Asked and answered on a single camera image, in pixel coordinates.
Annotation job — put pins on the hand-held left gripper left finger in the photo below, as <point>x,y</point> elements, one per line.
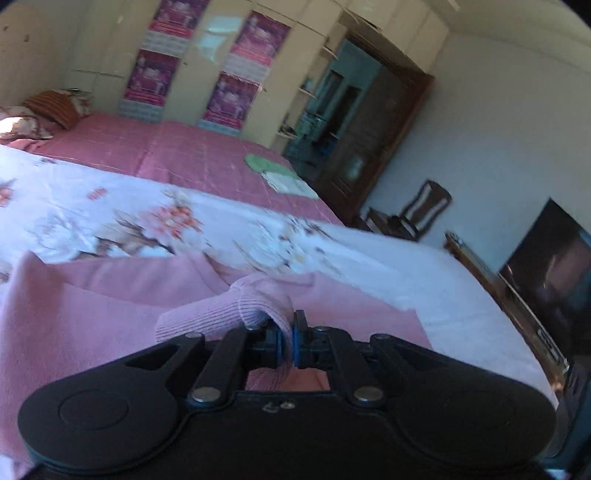
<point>280,347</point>

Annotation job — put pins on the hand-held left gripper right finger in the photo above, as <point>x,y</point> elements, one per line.
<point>296,345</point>

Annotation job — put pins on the pink knit sweater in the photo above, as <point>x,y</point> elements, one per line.
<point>92,314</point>

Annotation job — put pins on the white folded cloth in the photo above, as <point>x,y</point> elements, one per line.
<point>288,183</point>

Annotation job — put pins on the green folded cloth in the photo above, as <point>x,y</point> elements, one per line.
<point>265,162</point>

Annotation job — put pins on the wooden chair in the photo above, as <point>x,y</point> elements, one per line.
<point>425,207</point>

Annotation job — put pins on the wooden television stand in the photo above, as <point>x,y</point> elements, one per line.
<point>489,277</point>

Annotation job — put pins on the dark wooden door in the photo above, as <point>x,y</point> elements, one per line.
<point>383,134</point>

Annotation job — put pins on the pink checked bedspread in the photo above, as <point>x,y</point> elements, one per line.
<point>161,147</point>

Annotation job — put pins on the white floral blanket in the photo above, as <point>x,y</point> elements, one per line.
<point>69,198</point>

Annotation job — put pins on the cream corner shelf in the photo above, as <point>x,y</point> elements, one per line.
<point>314,87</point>

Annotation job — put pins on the black television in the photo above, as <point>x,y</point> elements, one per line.
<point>549,272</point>

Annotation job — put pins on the cream wardrobe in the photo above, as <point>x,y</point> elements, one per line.
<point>194,69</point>

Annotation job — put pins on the small floral pillow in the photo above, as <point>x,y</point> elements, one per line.
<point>83,102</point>

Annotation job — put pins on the orange striped pillow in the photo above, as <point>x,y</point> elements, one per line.
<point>54,107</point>

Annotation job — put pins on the purple wall poster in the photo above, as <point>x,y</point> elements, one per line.
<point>261,39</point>
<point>231,99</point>
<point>150,78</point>
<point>178,16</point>

